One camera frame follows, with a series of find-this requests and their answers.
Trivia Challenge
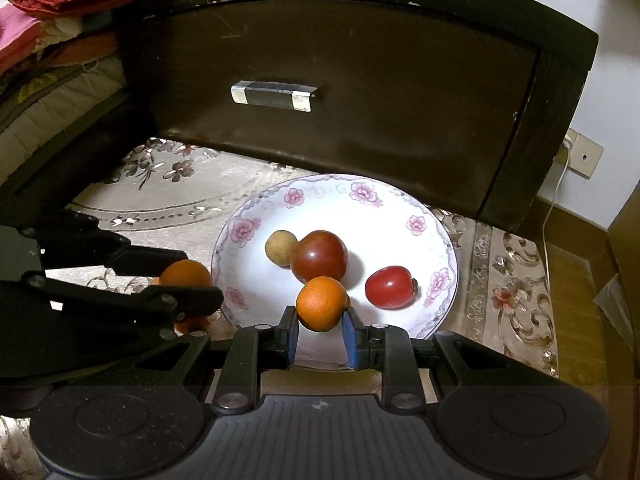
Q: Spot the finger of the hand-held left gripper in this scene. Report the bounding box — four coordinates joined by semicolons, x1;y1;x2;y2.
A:
40;211;189;287
22;271;224;325

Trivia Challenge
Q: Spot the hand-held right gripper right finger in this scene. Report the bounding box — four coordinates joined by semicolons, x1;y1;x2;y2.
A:
341;306;567;413

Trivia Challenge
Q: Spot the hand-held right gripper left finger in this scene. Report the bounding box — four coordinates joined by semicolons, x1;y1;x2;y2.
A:
134;305;301;415

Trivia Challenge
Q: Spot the orange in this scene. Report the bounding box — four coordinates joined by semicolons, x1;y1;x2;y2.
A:
296;276;350;333
159;260;213;288
174;312;222;336

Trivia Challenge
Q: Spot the large dark red tomato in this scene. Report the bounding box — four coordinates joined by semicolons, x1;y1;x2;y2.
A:
290;229;349;283

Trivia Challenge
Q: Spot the beige longan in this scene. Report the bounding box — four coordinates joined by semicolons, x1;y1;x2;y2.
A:
264;229;300;267

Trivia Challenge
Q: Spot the white floral plate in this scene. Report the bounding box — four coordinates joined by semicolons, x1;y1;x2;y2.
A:
210;173;460;371

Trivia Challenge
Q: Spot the floral embroidered tablecloth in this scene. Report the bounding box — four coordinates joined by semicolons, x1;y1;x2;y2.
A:
0;137;560;480

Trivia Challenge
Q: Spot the grey mattress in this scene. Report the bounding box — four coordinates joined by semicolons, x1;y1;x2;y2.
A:
0;55;126;186

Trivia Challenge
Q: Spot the patterned folded quilt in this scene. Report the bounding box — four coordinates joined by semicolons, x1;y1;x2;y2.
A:
0;10;121;106

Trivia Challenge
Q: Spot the dark wooden drawer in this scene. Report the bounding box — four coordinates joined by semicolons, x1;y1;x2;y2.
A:
150;7;543;221

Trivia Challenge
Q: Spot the white paper sheet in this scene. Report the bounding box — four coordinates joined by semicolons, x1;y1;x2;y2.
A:
594;274;632;323

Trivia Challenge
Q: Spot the dark wooden nightstand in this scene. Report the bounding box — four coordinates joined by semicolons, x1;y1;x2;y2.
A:
112;0;600;233

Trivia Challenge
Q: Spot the dark wooden bed frame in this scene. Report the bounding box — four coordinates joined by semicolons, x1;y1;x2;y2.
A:
0;92;151;211

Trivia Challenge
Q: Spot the clear drawer handle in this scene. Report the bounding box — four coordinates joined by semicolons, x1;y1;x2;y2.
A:
230;79;318;112

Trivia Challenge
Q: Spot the white cable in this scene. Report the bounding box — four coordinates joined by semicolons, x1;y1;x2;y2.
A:
541;147;569;286

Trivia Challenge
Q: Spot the wall socket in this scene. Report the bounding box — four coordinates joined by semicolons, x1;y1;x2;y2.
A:
564;130;605;179

